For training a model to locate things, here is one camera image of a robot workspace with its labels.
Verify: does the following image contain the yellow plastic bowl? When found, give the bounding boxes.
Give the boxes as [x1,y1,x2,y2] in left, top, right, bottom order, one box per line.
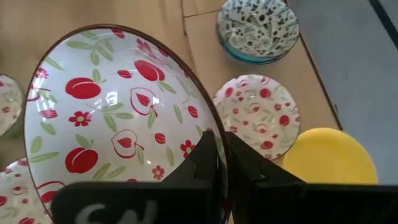
[282,127,379,185]

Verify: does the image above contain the green bowl red fruit print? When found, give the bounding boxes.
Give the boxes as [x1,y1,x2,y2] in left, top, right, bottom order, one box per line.
[0,73,25,139]
[213,73,302,161]
[0,157,53,224]
[23,23,233,218]

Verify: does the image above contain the wooden riser shelf black legs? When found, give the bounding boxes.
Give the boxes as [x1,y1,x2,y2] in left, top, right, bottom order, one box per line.
[182,0,344,184]

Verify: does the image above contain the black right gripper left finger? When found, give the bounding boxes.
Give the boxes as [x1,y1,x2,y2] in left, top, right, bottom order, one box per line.
[51,131,219,224]

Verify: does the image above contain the teal bowl dark floral print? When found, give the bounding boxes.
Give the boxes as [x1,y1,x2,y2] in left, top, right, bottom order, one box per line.
[219,37,298,65]
[216,0,300,60]

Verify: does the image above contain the black floor tape strip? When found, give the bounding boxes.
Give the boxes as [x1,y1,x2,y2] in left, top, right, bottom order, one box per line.
[368,0,398,50]

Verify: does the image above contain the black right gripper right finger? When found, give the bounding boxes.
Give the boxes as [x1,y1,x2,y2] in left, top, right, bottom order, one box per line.
[225,132,398,224]

